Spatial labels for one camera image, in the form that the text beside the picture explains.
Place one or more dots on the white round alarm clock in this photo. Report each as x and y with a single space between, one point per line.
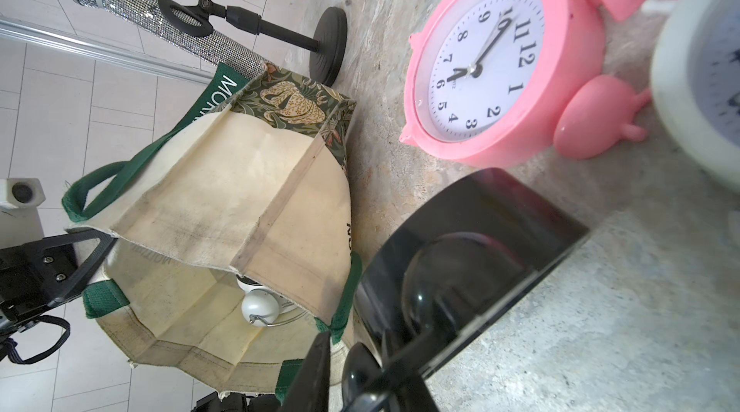
695 82

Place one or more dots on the pink twin-bell alarm clock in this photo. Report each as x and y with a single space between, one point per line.
491 83

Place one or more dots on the rhinestone stand with black base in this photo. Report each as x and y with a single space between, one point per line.
189 29

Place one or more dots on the black and white alarm clock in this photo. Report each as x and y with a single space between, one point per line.
448 273

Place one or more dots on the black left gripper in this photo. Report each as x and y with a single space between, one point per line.
39 276

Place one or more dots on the white twin-bell alarm clock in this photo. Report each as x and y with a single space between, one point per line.
265 308

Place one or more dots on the canvas bag with green handles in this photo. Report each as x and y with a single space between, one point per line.
251 182

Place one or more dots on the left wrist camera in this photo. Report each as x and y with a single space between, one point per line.
20 220

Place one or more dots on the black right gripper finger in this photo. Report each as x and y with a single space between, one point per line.
304 384

